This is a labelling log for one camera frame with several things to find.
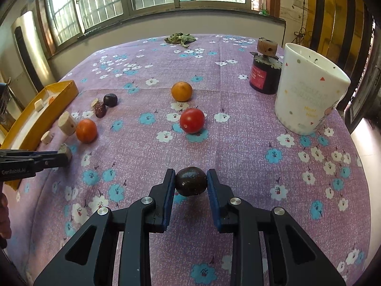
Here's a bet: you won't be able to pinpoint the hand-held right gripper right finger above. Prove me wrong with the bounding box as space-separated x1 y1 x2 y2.
206 168 347 286

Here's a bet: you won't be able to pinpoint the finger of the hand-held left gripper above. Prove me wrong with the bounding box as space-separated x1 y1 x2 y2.
31 155 70 174
30 150 61 158

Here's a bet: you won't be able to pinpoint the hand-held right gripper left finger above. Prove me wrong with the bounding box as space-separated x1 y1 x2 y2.
33 168 176 286

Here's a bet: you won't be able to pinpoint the large dark wrinkled passion fruit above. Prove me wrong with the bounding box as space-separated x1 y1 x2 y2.
175 166 208 197

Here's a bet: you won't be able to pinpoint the large beige cylinder chunk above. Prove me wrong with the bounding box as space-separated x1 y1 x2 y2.
58 112 78 136

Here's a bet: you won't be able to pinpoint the red-orange mandarin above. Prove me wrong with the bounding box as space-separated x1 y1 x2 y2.
75 119 98 143

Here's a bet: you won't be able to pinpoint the yellow tray with white foam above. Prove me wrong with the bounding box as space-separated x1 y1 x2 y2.
0 79 79 191

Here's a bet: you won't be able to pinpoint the red tomato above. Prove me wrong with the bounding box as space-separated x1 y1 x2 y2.
179 108 206 134

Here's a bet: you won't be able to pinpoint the person's left hand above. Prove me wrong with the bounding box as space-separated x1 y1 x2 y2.
0 192 12 240

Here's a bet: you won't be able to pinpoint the beige hexagonal chunk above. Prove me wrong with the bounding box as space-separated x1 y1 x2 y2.
34 98 50 113

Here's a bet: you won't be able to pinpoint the purple floral tablecloth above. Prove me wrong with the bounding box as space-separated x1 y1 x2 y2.
12 33 372 286

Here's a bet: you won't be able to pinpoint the white standing air conditioner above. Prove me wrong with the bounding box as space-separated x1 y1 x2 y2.
11 11 52 91

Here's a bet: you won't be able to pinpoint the yellow-orange mandarin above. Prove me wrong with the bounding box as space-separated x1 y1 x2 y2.
171 81 193 102

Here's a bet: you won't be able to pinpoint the red small box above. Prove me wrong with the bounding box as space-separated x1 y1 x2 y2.
249 52 283 95

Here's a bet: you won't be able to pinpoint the white board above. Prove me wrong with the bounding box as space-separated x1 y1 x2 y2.
274 42 351 136

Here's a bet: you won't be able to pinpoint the dried green leaves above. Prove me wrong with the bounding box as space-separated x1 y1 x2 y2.
164 33 197 48

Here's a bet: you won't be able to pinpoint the round cork stopper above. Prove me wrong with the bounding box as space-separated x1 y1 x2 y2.
257 37 278 56

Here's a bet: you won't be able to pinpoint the yellow panelled door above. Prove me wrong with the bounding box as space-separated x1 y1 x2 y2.
306 0 376 102

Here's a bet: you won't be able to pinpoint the black cable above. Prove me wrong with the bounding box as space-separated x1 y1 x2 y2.
293 0 308 45

